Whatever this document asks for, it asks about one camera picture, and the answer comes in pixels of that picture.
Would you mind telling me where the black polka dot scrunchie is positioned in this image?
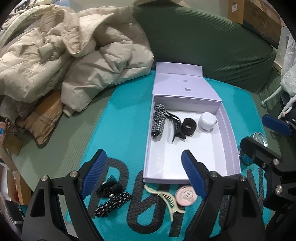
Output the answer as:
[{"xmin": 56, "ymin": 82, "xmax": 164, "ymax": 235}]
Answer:
[{"xmin": 94, "ymin": 192, "xmax": 132, "ymax": 217}]

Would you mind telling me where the white open gift box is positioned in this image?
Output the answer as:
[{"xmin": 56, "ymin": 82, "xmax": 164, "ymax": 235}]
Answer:
[{"xmin": 143, "ymin": 62, "xmax": 241, "ymax": 184}]

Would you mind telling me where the clear glass jar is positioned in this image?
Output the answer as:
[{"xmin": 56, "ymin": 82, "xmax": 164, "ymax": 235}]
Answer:
[{"xmin": 238, "ymin": 132, "xmax": 268, "ymax": 166}]

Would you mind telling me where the dark green cushion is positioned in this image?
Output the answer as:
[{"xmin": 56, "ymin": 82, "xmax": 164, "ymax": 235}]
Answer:
[{"xmin": 133, "ymin": 3, "xmax": 279, "ymax": 92}]

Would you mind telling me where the white round compact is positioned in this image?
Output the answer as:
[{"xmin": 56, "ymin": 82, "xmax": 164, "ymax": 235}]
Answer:
[{"xmin": 198, "ymin": 112, "xmax": 217, "ymax": 131}]

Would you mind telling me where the black lace bow clip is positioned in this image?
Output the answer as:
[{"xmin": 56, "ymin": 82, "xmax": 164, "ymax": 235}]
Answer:
[{"xmin": 95, "ymin": 175, "xmax": 123, "ymax": 198}]

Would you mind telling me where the cream claw hair clip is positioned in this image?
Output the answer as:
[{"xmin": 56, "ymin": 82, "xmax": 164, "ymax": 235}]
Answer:
[{"xmin": 144, "ymin": 184, "xmax": 185, "ymax": 222}]

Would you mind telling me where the white plush toy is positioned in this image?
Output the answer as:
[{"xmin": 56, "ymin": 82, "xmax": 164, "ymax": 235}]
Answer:
[{"xmin": 261, "ymin": 34, "xmax": 296, "ymax": 119}]

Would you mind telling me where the black white checkered scrunchie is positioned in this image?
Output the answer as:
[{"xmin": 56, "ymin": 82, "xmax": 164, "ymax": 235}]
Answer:
[{"xmin": 152, "ymin": 104, "xmax": 166, "ymax": 138}]

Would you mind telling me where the black claw hair clip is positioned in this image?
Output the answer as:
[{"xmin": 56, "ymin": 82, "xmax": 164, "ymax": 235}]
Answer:
[{"xmin": 165, "ymin": 111, "xmax": 186, "ymax": 142}]

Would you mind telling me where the teal padded mailer bag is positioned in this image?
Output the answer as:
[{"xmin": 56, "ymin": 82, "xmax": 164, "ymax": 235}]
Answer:
[{"xmin": 64, "ymin": 69, "xmax": 273, "ymax": 241}]

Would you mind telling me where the brown plaid pillow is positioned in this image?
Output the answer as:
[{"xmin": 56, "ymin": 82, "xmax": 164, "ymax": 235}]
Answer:
[{"xmin": 16, "ymin": 90, "xmax": 63, "ymax": 149}]

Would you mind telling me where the beige puffer jacket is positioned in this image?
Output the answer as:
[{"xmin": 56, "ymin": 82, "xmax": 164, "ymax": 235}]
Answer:
[{"xmin": 1, "ymin": 4, "xmax": 154, "ymax": 115}]

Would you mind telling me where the black elastic hair band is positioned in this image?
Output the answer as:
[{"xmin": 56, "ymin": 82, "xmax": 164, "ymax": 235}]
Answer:
[{"xmin": 181, "ymin": 118, "xmax": 197, "ymax": 136}]

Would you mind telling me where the cardboard box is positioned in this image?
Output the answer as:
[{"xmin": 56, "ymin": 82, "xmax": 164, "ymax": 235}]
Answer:
[{"xmin": 228, "ymin": 0, "xmax": 281, "ymax": 49}]

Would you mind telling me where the pink round tin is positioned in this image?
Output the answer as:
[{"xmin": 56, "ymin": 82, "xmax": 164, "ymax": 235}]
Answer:
[{"xmin": 175, "ymin": 185, "xmax": 198, "ymax": 206}]

